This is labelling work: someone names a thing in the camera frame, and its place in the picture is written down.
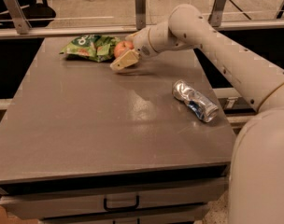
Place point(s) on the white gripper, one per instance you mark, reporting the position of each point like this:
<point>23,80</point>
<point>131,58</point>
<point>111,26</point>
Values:
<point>143,43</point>

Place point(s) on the red apple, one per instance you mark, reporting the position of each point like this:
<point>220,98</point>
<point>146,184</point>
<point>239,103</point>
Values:
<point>121,47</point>

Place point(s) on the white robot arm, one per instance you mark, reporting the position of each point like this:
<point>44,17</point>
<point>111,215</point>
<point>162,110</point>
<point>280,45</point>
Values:
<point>256,181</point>

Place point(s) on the green rice chip bag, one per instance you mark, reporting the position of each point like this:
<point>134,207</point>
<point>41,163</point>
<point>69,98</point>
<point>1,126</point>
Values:
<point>97,48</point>

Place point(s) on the crushed silver soda can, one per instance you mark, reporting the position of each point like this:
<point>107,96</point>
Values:
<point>204,109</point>

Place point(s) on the black office chair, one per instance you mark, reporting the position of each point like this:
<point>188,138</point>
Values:
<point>37,12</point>

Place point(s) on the lower grey cabinet drawer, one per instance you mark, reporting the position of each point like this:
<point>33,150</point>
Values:
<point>180,214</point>

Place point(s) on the grey cabinet drawer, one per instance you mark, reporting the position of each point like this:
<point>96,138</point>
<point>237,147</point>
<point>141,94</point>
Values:
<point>180,214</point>
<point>90,201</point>

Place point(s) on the middle metal railing bracket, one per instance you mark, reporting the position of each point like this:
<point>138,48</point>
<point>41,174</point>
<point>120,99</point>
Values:
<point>140,14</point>

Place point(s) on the metal railing bracket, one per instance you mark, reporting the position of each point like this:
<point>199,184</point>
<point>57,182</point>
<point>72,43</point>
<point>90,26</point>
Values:
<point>215,17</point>
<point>21,25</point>
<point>140,14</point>

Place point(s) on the right metal railing bracket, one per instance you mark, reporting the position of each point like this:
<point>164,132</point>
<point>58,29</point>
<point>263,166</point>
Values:
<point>215,17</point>

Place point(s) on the left metal railing bracket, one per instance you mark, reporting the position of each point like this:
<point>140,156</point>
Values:
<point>21,25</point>

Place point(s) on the black drawer handle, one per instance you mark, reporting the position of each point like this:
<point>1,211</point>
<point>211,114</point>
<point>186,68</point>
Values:
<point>121,204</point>

